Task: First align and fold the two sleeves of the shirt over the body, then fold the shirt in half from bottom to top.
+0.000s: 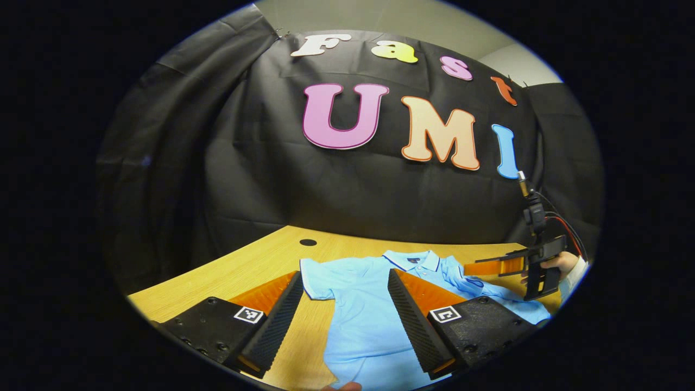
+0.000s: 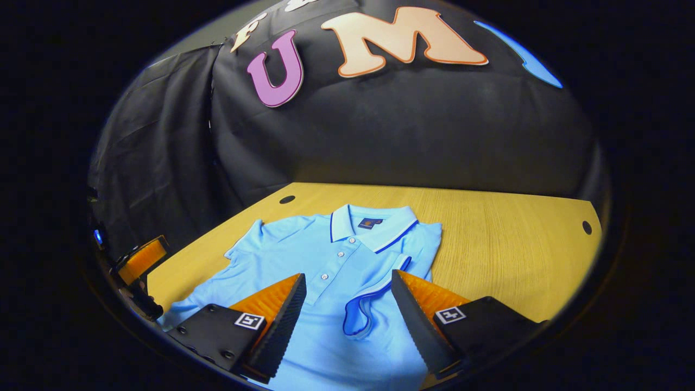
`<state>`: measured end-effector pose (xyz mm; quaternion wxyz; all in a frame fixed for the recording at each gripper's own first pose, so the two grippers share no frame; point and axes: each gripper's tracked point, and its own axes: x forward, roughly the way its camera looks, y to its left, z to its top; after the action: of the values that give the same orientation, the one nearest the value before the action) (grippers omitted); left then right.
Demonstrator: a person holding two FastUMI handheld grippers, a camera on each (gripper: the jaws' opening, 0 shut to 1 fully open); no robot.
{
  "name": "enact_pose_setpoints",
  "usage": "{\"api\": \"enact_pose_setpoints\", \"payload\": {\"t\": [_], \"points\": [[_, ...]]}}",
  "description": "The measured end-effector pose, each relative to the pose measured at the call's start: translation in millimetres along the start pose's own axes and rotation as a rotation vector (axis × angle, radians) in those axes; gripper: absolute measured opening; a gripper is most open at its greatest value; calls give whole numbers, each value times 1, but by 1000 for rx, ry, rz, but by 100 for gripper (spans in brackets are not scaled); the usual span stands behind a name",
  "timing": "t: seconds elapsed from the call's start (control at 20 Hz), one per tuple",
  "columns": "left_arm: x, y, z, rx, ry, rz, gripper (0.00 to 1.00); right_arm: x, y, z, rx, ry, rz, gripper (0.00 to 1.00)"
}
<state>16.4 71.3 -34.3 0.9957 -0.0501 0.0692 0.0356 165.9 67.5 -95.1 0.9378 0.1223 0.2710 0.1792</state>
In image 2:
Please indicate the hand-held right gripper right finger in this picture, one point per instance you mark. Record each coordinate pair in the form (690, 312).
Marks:
(415, 326)

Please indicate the light blue T-shirt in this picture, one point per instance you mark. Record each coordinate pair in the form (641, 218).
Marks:
(304, 255)

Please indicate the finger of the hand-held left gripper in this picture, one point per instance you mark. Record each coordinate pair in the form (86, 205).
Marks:
(145, 301)
(141, 259)

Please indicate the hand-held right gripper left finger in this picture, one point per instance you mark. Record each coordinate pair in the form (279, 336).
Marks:
(285, 326)

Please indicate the black backdrop cloth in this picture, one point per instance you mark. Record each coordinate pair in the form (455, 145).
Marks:
(407, 125)

